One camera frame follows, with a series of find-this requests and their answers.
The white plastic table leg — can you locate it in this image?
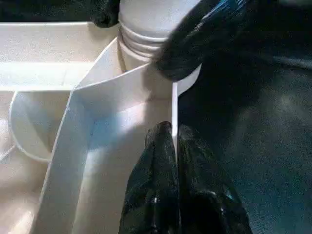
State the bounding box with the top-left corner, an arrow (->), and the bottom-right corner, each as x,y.
118,0 -> 201,60

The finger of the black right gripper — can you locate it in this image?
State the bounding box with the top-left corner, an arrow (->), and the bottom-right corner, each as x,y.
87,0 -> 121,28
154,0 -> 256,82

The white plastic table top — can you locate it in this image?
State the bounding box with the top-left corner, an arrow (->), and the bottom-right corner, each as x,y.
0,20 -> 203,234

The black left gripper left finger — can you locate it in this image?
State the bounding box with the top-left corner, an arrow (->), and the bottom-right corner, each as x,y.
118,121 -> 181,234

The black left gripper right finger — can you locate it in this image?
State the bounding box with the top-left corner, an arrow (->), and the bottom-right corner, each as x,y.
176,125 -> 254,234

